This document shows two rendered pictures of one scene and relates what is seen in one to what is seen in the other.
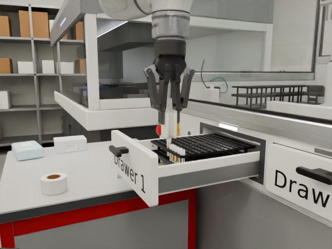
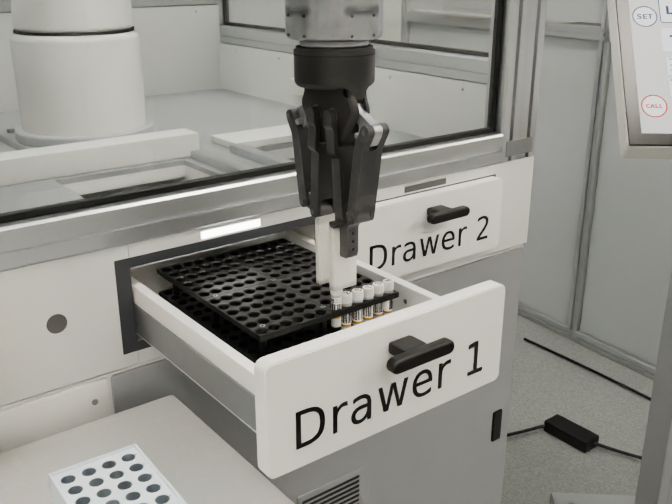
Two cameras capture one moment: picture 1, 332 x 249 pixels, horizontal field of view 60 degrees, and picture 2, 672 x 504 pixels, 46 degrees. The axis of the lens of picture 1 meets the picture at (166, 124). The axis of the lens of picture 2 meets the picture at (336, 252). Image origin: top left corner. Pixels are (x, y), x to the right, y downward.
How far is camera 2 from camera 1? 1.14 m
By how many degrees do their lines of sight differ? 98
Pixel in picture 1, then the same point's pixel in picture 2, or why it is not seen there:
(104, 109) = not seen: outside the picture
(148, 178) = (496, 329)
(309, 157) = (415, 201)
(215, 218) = not seen: hidden behind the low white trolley
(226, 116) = (219, 206)
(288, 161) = (388, 222)
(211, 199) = not seen: hidden behind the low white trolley
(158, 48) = (369, 70)
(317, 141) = (410, 175)
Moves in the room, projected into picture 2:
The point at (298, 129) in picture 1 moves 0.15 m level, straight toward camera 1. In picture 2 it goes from (385, 169) to (499, 176)
